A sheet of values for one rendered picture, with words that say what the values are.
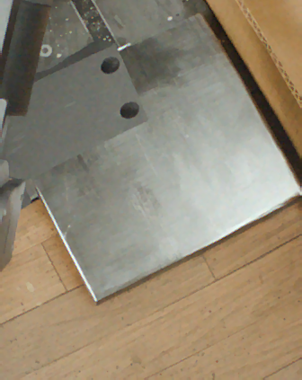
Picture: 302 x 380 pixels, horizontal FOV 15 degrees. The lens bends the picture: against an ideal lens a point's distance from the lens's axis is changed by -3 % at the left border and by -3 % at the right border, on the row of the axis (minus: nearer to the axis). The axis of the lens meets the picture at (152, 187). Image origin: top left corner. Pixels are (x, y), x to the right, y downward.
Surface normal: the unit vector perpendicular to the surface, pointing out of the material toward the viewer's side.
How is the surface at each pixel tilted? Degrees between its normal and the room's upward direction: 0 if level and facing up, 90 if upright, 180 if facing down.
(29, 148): 29
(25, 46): 57
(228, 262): 0
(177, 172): 0
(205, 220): 0
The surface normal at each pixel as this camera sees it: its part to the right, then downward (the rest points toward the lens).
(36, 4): 0.83, 0.25
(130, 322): 0.04, -0.25
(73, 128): 0.28, 0.19
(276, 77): -0.88, 0.44
